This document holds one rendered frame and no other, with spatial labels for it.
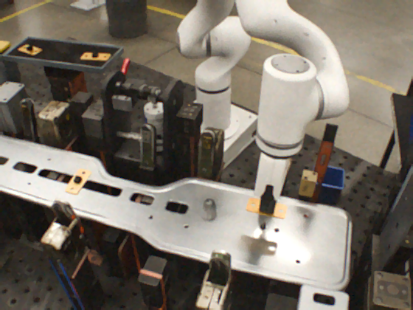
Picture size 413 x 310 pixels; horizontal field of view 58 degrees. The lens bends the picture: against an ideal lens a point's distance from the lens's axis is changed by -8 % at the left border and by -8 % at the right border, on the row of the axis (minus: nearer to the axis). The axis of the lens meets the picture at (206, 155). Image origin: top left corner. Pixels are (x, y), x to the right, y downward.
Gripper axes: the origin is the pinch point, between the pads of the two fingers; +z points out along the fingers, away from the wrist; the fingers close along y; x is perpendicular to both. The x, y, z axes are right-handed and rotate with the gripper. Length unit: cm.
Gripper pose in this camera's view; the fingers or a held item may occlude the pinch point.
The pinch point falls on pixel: (268, 201)
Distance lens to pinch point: 83.0
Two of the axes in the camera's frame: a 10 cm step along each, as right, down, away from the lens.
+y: -2.9, 6.4, -7.1
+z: -0.1, 7.4, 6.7
